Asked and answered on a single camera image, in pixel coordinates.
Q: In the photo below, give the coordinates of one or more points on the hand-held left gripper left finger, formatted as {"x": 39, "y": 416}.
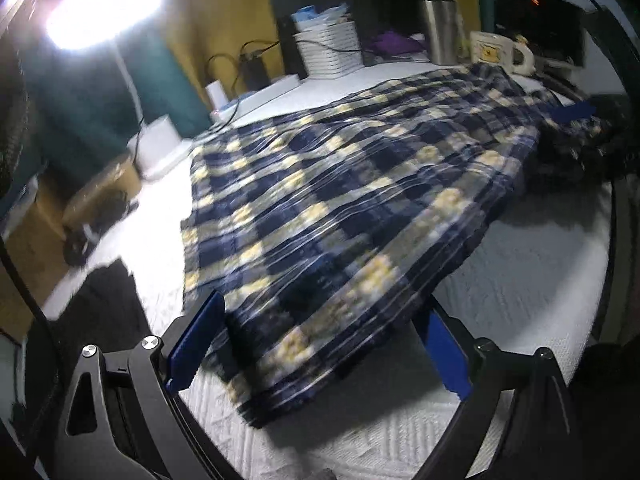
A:
{"x": 195, "y": 345}

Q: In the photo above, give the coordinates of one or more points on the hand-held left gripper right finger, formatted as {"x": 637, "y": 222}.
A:
{"x": 445, "y": 355}

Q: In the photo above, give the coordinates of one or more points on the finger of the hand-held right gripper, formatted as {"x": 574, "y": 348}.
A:
{"x": 575, "y": 112}

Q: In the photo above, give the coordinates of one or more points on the blue yellow plaid pants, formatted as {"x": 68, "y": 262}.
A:
{"x": 325, "y": 200}

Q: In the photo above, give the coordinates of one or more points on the computer monitor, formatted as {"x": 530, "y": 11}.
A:
{"x": 540, "y": 25}

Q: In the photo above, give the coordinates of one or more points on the black cloth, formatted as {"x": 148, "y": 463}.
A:
{"x": 100, "y": 305}

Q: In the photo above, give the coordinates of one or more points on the white bear print mug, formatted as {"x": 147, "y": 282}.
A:
{"x": 492, "y": 50}

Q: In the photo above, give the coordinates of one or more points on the stainless steel tumbler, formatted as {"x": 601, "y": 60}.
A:
{"x": 439, "y": 32}

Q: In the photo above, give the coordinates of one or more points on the brown oval container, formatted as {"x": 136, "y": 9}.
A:
{"x": 100, "y": 190}

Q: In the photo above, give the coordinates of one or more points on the cardboard box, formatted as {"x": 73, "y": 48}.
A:
{"x": 30, "y": 250}

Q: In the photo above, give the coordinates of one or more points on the purple cloth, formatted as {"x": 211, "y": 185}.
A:
{"x": 395, "y": 42}

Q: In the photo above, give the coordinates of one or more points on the white desk lamp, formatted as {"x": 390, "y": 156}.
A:
{"x": 160, "y": 145}

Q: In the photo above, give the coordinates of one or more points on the white charger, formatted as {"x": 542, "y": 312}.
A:
{"x": 215, "y": 95}

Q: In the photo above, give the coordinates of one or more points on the white slatted plastic basket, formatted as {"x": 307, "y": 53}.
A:
{"x": 330, "y": 50}

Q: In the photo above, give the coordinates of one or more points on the white power strip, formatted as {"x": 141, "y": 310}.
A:
{"x": 270, "y": 90}

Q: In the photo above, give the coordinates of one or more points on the clear blue plastic bag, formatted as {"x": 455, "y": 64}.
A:
{"x": 320, "y": 12}

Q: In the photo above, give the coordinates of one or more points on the black charger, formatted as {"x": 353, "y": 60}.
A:
{"x": 254, "y": 72}

